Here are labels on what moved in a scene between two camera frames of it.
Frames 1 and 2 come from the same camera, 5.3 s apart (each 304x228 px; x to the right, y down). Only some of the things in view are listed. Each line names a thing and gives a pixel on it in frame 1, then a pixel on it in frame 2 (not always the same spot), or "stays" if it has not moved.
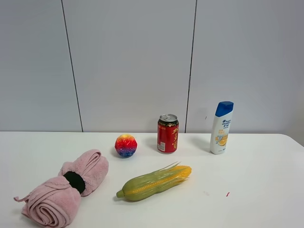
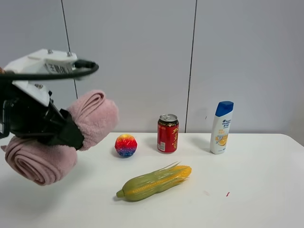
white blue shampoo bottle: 220,127 stays
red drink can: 167,134 stays
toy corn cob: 154,183 stays
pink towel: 56,204 to 43,162
